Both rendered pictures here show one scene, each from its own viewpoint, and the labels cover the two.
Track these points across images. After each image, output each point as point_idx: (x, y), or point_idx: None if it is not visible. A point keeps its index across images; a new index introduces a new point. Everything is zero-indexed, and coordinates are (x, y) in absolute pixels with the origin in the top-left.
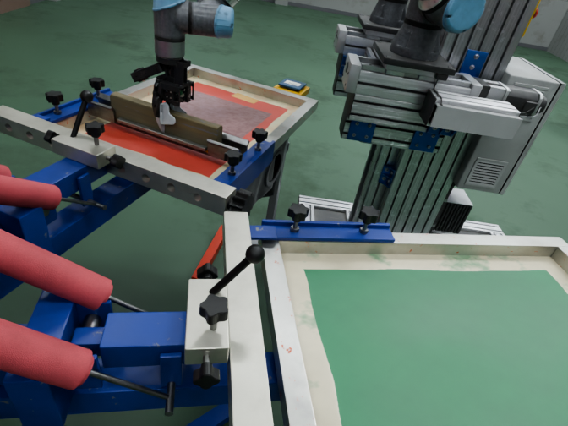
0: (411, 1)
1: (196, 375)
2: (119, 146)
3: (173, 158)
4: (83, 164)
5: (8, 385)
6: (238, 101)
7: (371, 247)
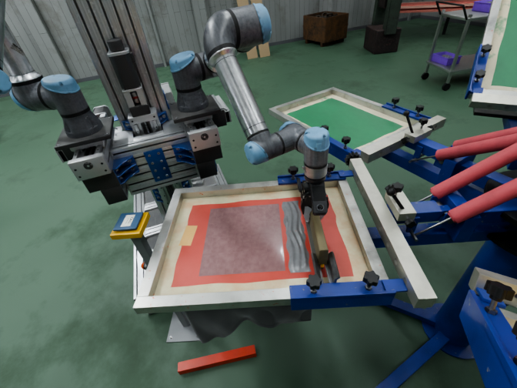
0: (189, 78)
1: (432, 128)
2: (372, 205)
3: (327, 215)
4: None
5: None
6: (198, 235)
7: None
